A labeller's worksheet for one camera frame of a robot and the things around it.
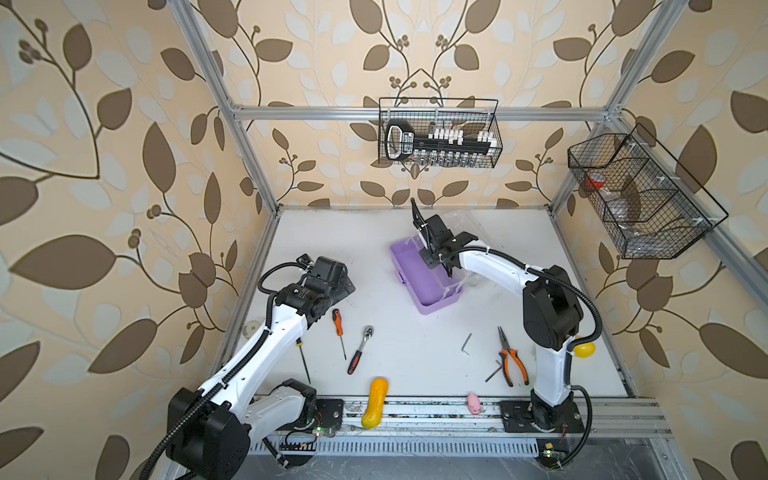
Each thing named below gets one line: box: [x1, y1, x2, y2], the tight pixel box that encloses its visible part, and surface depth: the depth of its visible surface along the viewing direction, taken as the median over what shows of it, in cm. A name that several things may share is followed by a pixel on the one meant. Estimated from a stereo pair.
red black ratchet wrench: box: [347, 325, 375, 375], surface depth 86 cm
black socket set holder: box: [384, 119, 498, 167], surface depth 86 cm
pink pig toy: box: [467, 392, 481, 415], surface depth 77 cm
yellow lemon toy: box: [574, 342, 597, 359], surface depth 83 cm
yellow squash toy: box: [361, 377, 389, 429], surface depth 75 cm
